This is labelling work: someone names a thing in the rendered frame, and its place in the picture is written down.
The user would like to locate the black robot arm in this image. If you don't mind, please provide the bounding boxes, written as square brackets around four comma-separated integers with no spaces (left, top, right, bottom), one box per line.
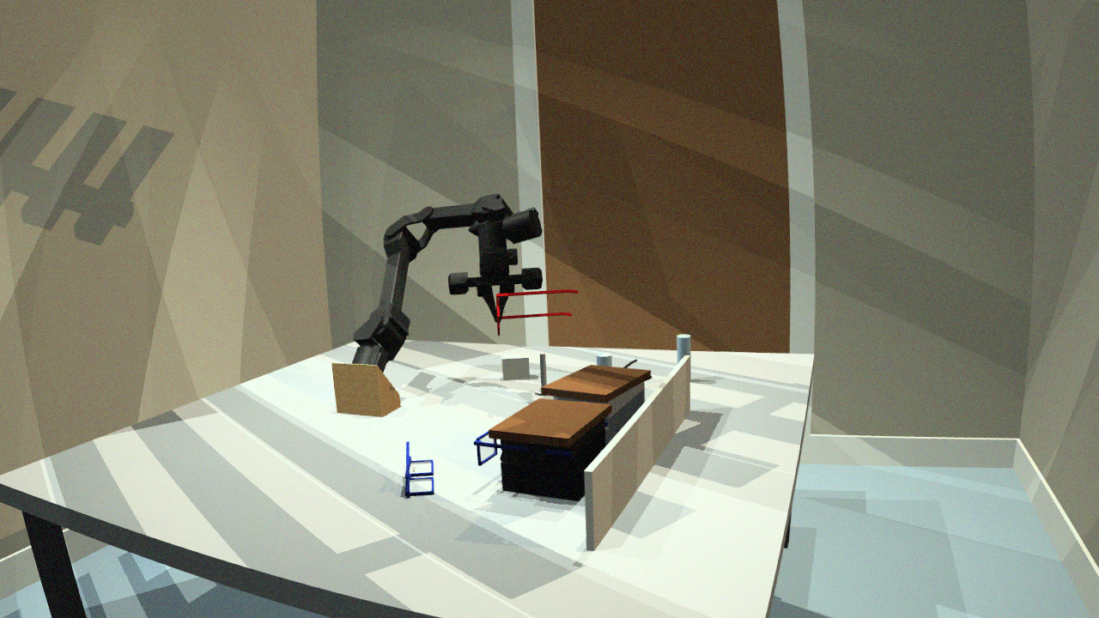
[352,194,543,372]

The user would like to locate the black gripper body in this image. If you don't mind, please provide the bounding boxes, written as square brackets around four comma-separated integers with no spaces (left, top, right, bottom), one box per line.
[448,243,543,294]

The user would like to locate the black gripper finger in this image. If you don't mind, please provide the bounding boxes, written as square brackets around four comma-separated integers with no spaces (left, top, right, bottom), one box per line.
[499,282,514,322]
[477,284,497,323]

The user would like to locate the beige flat panel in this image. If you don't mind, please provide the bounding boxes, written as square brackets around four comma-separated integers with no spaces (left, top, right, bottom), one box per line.
[584,355,690,552]

